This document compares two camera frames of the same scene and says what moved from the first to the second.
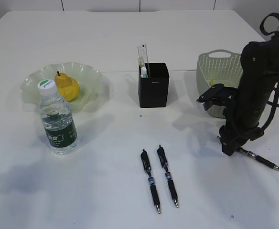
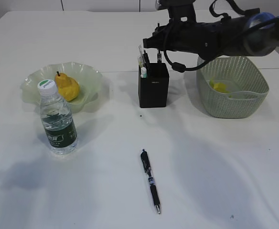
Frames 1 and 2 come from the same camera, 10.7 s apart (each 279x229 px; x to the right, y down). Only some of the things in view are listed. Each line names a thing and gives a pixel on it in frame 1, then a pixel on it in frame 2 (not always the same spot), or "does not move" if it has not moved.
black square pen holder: (153, 92) does not move
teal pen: (144, 73) does not move
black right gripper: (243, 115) to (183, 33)
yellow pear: (68, 88) does not move
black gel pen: (161, 154) to (159, 57)
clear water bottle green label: (57, 119) does not move
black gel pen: (257, 157) to (146, 62)
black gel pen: (147, 168) does not move
